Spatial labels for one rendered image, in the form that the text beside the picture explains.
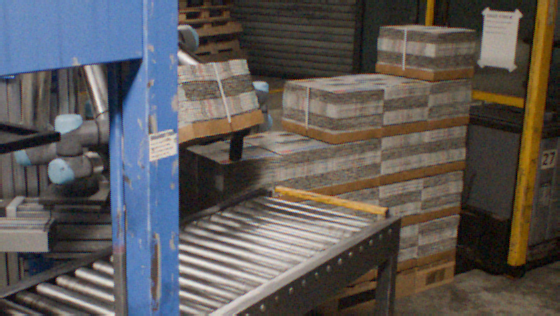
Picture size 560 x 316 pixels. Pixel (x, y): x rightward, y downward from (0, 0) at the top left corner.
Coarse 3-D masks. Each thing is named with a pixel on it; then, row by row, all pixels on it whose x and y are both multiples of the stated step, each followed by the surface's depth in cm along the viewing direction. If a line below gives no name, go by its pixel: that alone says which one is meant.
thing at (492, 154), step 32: (480, 128) 430; (512, 128) 412; (544, 128) 403; (480, 160) 433; (512, 160) 416; (544, 160) 404; (480, 192) 436; (512, 192) 419; (544, 192) 411; (544, 224) 418; (544, 256) 424
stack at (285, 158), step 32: (192, 160) 326; (224, 160) 312; (256, 160) 316; (288, 160) 326; (320, 160) 337; (352, 160) 348; (384, 160) 360; (416, 160) 371; (192, 192) 331; (224, 192) 311; (352, 192) 352; (384, 192) 364; (416, 192) 377; (416, 224) 383; (352, 288) 369
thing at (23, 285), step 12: (252, 192) 279; (264, 192) 279; (228, 204) 265; (240, 204) 267; (192, 216) 252; (204, 216) 252; (180, 228) 242; (96, 252) 219; (108, 252) 219; (72, 264) 210; (84, 264) 211; (36, 276) 202; (48, 276) 202; (72, 276) 207; (12, 288) 195; (24, 288) 195; (36, 288) 198; (12, 300) 192
